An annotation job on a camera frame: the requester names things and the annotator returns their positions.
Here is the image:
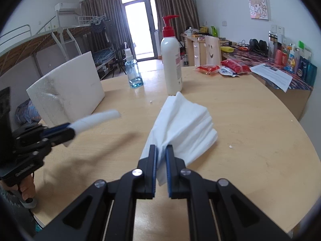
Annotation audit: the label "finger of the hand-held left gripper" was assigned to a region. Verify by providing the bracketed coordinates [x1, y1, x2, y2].
[41, 122, 76, 137]
[50, 130, 76, 148]

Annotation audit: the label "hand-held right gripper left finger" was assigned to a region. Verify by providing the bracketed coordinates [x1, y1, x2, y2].
[34, 144, 158, 241]

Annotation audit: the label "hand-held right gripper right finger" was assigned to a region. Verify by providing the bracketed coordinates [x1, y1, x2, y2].
[166, 144, 293, 241]

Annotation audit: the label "white foam box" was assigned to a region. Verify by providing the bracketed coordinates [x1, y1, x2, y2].
[26, 51, 105, 147]

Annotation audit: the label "white paper tissue stack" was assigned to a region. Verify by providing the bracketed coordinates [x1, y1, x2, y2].
[138, 92, 218, 186]

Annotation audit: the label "person's left hand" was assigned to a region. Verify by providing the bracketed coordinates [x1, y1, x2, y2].
[19, 174, 36, 202]

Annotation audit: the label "blue plaid quilt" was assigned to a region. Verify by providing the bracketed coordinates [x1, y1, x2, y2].
[15, 99, 41, 123]

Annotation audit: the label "dark blue bedding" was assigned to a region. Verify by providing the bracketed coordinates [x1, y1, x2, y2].
[93, 48, 116, 66]

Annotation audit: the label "grey metal bunk bed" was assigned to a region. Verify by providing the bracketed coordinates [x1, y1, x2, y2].
[56, 14, 126, 79]
[0, 25, 83, 88]

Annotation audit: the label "clear blue spray bottle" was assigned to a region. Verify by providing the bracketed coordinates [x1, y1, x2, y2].
[124, 48, 144, 89]

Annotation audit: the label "black folding chair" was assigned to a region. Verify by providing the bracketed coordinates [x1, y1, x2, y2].
[112, 43, 128, 78]

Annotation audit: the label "dark hanging clothes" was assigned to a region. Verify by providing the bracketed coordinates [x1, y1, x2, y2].
[90, 20, 108, 43]

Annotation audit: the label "white lotion pump bottle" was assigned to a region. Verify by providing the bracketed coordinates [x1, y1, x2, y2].
[160, 15, 183, 96]

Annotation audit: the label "red snack packet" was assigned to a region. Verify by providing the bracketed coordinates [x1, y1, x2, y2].
[221, 59, 251, 75]
[196, 65, 221, 76]

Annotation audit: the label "white and blue packet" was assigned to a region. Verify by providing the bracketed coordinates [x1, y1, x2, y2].
[218, 66, 239, 78]

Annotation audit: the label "white air conditioner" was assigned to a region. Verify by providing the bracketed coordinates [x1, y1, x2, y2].
[54, 3, 81, 12]

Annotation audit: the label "brown curtain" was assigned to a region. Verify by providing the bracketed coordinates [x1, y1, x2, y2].
[80, 0, 129, 63]
[152, 0, 200, 58]

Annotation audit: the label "wooden desk with drawers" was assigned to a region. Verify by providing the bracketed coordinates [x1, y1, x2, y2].
[181, 34, 208, 67]

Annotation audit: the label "glass balcony door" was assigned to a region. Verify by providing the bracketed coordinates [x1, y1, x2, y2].
[120, 0, 161, 62]

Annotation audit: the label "printed paper sheet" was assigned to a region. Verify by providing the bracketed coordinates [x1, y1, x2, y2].
[249, 63, 293, 92]

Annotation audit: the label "desk with patterned cloth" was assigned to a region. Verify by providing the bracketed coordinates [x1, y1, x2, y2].
[222, 46, 314, 121]

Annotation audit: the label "black headphones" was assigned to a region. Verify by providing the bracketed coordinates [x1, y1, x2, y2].
[249, 39, 269, 54]

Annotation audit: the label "steel thermos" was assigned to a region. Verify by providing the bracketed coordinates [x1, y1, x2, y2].
[268, 31, 279, 61]

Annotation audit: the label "row of toiletry bottles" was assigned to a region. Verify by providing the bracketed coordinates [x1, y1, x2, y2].
[274, 40, 318, 84]

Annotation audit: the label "pink cartoon wall poster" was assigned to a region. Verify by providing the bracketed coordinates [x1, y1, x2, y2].
[248, 0, 270, 20]

